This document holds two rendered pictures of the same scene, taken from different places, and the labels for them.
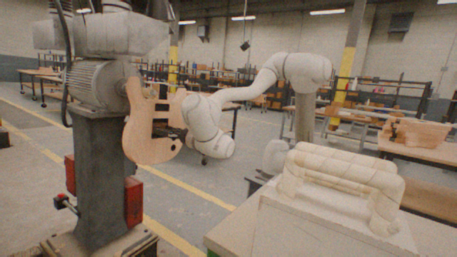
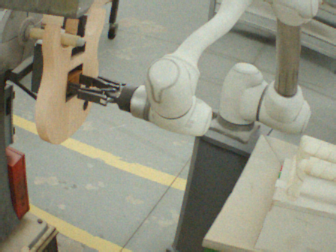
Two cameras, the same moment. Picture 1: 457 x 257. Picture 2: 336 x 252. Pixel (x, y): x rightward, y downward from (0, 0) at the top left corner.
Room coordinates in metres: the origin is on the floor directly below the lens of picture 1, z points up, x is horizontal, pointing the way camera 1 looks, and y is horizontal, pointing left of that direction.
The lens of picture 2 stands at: (-0.45, 0.42, 1.84)
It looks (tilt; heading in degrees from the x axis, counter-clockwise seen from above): 31 degrees down; 345
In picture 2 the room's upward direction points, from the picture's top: 9 degrees clockwise
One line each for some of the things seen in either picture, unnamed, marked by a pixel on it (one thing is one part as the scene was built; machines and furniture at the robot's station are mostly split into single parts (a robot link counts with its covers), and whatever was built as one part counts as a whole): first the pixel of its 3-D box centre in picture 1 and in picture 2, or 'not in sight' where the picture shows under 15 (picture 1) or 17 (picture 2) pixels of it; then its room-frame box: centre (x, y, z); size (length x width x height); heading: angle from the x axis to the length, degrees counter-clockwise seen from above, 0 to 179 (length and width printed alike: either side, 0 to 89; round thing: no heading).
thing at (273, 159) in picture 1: (276, 155); (244, 91); (1.38, -0.36, 0.87); 0.18 x 0.16 x 0.22; 50
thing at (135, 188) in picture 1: (126, 195); (1, 172); (1.33, 0.64, 0.49); 0.25 x 0.12 x 0.37; 57
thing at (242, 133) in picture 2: (270, 173); (232, 118); (1.40, -0.34, 0.73); 0.22 x 0.18 x 0.06; 50
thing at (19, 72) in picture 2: not in sight; (27, 67); (1.26, 0.50, 1.02); 0.19 x 0.04 x 0.04; 147
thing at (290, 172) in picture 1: (289, 178); (298, 181); (0.42, -0.15, 1.15); 0.03 x 0.03 x 0.09
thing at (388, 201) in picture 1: (385, 208); not in sight; (0.34, -0.29, 1.15); 0.03 x 0.03 x 0.09
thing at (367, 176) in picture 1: (338, 168); (331, 173); (0.38, -0.22, 1.20); 0.20 x 0.03 x 0.03; 60
